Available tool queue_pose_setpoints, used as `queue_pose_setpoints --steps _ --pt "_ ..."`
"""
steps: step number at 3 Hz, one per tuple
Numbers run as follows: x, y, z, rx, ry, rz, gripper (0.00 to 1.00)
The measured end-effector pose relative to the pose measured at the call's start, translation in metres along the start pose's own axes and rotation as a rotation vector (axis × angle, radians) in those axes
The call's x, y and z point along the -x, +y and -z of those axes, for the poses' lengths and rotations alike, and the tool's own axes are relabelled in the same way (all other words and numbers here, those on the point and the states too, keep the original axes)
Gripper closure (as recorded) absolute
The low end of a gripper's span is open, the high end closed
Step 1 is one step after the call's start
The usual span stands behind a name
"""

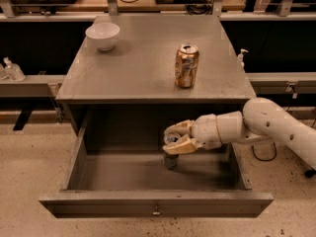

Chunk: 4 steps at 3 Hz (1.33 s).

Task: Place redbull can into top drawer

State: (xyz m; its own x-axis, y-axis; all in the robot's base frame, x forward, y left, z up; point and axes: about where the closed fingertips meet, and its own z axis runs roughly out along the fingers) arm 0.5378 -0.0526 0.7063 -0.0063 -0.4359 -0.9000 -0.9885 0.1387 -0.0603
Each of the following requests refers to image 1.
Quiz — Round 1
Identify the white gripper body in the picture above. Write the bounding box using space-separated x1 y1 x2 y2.
192 114 222 150

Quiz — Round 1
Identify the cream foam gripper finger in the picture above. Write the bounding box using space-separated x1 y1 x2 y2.
173 134 200 155
164 119 195 136

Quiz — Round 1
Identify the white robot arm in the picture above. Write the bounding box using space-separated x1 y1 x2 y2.
163 98 316 169

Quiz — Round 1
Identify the orange soda can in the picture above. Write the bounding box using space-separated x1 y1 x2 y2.
175 43 199 88

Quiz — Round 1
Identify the open grey top drawer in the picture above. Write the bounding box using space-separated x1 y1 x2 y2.
39 112 274 218

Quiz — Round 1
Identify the metal drawer knob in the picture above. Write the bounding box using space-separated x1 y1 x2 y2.
152 205 161 216

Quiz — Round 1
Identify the white pump bottle right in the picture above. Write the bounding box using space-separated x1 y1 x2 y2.
237 48 249 67

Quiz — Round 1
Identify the black chair leg with caster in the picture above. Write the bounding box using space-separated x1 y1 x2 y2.
304 168 316 178

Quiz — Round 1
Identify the white bowl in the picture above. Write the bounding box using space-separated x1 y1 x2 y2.
85 23 120 51

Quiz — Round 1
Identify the clear sanitizer bottle left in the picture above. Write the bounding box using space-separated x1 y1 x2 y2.
3 57 26 82

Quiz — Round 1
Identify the black floor cable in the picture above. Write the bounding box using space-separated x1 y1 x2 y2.
251 142 278 162

